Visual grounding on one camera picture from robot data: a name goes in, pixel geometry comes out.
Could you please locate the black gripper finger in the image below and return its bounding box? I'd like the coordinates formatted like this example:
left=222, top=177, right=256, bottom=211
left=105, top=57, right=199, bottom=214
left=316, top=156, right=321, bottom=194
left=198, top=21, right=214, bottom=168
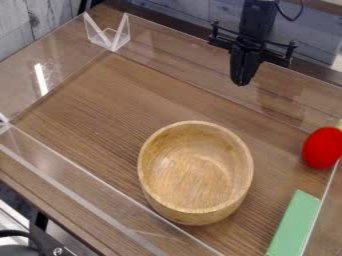
left=230, top=46, right=245, bottom=84
left=243, top=51, right=261, bottom=85

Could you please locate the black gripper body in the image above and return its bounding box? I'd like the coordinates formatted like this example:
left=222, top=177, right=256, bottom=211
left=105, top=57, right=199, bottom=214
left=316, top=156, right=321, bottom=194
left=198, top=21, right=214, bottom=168
left=209, top=0, right=298, bottom=67

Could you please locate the red plush strawberry toy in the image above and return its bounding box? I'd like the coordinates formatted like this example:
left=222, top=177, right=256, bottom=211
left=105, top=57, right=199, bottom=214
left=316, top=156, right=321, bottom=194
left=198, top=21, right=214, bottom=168
left=302, top=120, right=342, bottom=169

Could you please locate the wooden bowl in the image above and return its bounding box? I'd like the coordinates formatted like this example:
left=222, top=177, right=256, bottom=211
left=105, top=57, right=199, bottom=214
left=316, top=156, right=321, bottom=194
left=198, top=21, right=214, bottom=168
left=138, top=120, right=254, bottom=226

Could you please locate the green tape strip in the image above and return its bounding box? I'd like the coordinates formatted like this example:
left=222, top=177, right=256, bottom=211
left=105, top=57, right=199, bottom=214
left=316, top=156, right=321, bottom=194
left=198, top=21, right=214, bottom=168
left=265, top=190, right=321, bottom=256

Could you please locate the clear acrylic corner bracket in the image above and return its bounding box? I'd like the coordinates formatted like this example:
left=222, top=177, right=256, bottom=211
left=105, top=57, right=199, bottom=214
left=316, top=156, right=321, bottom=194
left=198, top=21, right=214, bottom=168
left=83, top=13, right=131, bottom=52

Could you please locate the clear acrylic enclosure wall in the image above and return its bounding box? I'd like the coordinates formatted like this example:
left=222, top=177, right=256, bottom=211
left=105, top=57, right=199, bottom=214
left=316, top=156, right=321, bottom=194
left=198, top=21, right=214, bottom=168
left=0, top=6, right=342, bottom=256

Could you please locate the black metal table bracket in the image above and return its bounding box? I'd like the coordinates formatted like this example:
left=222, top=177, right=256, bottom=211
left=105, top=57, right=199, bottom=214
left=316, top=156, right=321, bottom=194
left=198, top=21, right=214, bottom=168
left=30, top=212, right=78, bottom=256

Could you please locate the black cable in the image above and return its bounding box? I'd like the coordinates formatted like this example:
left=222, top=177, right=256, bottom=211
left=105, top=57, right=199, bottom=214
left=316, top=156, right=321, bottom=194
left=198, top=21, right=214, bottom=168
left=0, top=229, right=44, bottom=256

